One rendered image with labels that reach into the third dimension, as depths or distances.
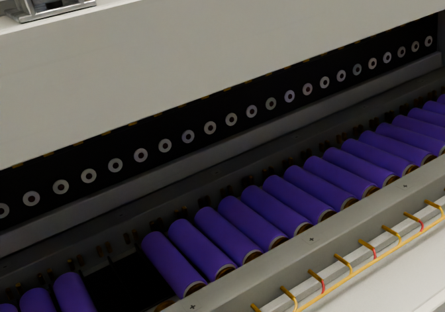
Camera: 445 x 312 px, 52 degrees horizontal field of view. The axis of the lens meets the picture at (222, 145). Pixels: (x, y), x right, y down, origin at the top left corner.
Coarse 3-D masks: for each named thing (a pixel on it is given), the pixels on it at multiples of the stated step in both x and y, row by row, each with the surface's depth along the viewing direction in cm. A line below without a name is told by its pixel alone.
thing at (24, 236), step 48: (336, 96) 43; (240, 144) 39; (96, 192) 34; (144, 192) 35; (0, 240) 31; (432, 240) 29; (48, 288) 31; (336, 288) 27; (384, 288) 26; (432, 288) 26
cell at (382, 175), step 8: (328, 152) 38; (336, 152) 37; (344, 152) 37; (328, 160) 38; (336, 160) 37; (344, 160) 36; (352, 160) 36; (360, 160) 36; (344, 168) 36; (352, 168) 35; (360, 168) 35; (368, 168) 34; (376, 168) 34; (360, 176) 35; (368, 176) 34; (376, 176) 34; (384, 176) 33; (376, 184) 34; (384, 184) 33
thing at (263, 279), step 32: (384, 192) 31; (416, 192) 30; (320, 224) 29; (352, 224) 28; (384, 224) 30; (288, 256) 27; (320, 256) 27; (384, 256) 27; (224, 288) 25; (256, 288) 25; (288, 288) 27
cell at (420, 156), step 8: (360, 136) 40; (368, 136) 39; (376, 136) 39; (384, 136) 38; (368, 144) 39; (376, 144) 38; (384, 144) 38; (392, 144) 37; (400, 144) 37; (408, 144) 37; (392, 152) 37; (400, 152) 36; (408, 152) 36; (416, 152) 35; (424, 152) 35; (416, 160) 35; (424, 160) 35
